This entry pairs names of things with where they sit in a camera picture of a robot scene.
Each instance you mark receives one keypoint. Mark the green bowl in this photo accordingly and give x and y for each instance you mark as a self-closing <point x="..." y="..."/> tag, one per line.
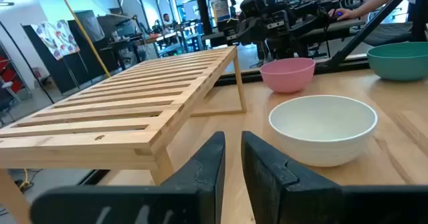
<point x="398" y="67"/>

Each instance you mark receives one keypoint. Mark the person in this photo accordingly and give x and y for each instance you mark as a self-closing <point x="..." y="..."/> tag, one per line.
<point x="166" y="18"/>

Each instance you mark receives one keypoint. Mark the person's hand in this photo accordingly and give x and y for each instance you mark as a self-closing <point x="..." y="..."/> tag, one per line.
<point x="346" y="14"/>

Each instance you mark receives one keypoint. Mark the black side table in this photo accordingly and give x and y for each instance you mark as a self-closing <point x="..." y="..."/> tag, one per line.
<point x="388" y="33"/>

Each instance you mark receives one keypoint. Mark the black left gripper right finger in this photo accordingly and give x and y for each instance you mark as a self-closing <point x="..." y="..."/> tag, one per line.
<point x="274" y="190"/>

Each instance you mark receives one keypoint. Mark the white plastic container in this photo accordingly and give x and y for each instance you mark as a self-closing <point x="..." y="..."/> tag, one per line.
<point x="219" y="5"/>

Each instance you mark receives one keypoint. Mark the person's forearm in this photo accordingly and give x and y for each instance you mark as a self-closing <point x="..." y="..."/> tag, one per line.
<point x="374" y="1"/>

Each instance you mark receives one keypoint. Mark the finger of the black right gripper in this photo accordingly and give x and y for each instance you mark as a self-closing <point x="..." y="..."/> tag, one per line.
<point x="275" y="30"/>
<point x="237" y="33"/>

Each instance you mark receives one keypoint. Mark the floral patterned cloth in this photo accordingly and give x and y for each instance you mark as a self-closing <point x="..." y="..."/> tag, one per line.
<point x="57" y="40"/>

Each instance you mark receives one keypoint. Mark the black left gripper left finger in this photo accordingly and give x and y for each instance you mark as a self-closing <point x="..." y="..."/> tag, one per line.
<point x="200" y="184"/>

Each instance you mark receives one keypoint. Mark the wooden slatted shelf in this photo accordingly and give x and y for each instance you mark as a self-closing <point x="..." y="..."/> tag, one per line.
<point x="67" y="150"/>

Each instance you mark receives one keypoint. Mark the white bowl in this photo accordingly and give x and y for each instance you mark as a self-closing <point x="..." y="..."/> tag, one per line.
<point x="321" y="150"/>

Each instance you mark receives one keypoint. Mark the pink bowl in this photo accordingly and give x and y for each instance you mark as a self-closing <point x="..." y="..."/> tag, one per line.
<point x="287" y="80"/>

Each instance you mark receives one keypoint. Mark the black partition panel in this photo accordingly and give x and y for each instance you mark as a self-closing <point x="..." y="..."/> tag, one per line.
<point x="72" y="73"/>

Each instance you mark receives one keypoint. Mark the red storage rack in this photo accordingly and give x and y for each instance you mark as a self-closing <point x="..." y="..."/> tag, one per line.
<point x="8" y="75"/>

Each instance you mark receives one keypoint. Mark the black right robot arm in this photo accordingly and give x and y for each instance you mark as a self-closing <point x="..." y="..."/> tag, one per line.
<point x="301" y="26"/>

